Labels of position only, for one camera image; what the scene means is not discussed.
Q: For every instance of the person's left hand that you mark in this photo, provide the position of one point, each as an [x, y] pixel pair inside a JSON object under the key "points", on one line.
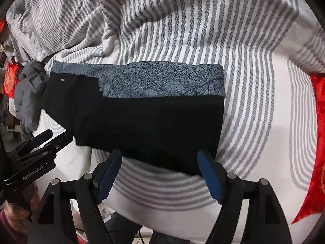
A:
{"points": [[16, 214]]}

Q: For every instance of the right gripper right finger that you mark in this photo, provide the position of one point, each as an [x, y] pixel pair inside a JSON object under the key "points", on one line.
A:
{"points": [[265, 222]]}

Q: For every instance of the black garment blue patterned band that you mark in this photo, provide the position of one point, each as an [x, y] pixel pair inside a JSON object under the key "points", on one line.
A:
{"points": [[159, 113]]}

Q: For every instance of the grey white striped duvet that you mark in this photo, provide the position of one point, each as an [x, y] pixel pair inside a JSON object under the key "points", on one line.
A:
{"points": [[269, 49]]}

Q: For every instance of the maroon left sleeve forearm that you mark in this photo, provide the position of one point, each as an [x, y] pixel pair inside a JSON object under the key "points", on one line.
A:
{"points": [[8, 234]]}

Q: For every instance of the person's jeans legs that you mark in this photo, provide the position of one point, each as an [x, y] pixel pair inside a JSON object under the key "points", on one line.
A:
{"points": [[122, 230]]}

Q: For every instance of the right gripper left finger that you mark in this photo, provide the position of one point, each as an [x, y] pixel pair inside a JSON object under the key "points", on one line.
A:
{"points": [[53, 222]]}

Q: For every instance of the grey crumpled garment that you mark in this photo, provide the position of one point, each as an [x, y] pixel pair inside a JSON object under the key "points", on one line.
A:
{"points": [[28, 97]]}

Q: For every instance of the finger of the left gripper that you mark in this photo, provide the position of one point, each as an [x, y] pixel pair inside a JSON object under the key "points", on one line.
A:
{"points": [[59, 142], [38, 138]]}

